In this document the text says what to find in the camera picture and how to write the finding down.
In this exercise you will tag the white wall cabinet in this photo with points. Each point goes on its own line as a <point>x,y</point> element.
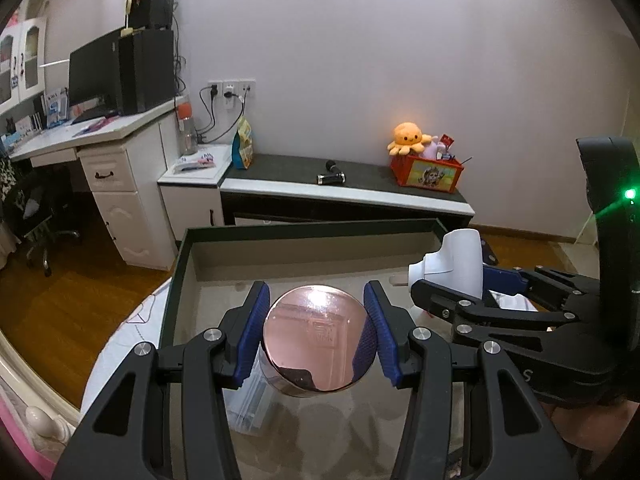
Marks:
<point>25,60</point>

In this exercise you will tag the cream small gadget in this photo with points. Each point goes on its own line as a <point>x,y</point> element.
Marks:
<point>129,10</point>

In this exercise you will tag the black office chair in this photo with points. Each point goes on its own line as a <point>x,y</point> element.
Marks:
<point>47,215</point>

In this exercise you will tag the orange octopus plush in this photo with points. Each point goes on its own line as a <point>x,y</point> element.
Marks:
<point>407,137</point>

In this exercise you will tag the rose gold round tin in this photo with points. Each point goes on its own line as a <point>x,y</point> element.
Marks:
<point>315,330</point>

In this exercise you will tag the grey patterned jacket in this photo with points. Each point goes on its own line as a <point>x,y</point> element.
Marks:
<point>10,185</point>

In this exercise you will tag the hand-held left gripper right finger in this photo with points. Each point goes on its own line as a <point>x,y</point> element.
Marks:
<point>375,332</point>

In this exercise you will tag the blue snack bag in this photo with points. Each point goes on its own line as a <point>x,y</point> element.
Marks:
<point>242,145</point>

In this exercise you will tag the white handheld device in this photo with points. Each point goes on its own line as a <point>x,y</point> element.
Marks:
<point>460,260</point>

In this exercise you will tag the white desk with drawers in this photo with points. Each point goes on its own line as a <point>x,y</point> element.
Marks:
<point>125,127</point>

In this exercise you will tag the red card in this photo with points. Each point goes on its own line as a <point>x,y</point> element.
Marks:
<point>446,140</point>

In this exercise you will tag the black computer monitor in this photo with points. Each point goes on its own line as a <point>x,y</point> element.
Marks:
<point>92,70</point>

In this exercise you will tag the black keyboard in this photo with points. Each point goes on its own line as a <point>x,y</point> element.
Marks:
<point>95,114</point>

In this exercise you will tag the white side cabinet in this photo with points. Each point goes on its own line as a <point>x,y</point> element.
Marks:
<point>190,205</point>

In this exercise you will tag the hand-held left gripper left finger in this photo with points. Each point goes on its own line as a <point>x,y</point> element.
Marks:
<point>252,332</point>

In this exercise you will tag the pink book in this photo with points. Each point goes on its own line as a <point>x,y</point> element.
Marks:
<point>95,126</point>

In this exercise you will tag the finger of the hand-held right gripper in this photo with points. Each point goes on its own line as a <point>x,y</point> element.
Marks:
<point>465,315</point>
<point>555,285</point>

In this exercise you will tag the pink and blue packet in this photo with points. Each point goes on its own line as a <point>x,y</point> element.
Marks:
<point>197,161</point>

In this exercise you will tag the black computer tower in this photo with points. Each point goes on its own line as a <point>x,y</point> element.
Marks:
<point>147,70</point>

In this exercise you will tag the blue box on desk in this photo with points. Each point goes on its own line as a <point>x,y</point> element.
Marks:
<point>55,107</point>

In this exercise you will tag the clear plastic box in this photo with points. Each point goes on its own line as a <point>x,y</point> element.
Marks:
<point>245,410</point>

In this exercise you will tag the black and white low cabinet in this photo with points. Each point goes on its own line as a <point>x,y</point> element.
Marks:
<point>290,170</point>

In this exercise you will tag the black speaker box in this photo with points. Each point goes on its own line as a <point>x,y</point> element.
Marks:
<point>155,7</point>

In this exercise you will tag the white bed frame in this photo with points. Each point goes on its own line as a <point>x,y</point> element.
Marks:
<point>40,410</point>

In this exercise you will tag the purple plush toy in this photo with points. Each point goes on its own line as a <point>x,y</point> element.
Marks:
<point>434,149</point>

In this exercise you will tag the black handheld microphone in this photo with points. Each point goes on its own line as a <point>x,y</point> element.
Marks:
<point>331,177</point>

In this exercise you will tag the white wall outlet strip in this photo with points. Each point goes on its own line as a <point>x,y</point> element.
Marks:
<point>245,85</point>

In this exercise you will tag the striped white quilt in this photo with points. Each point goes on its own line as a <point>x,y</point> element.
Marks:
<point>130,340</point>

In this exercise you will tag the red printed toy box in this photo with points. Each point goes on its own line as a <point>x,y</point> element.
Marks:
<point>430,175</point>

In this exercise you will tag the person's right hand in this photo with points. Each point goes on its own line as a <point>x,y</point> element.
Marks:
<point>595,430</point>

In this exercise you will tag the clear bottle orange cap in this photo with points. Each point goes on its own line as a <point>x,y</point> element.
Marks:
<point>187,130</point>

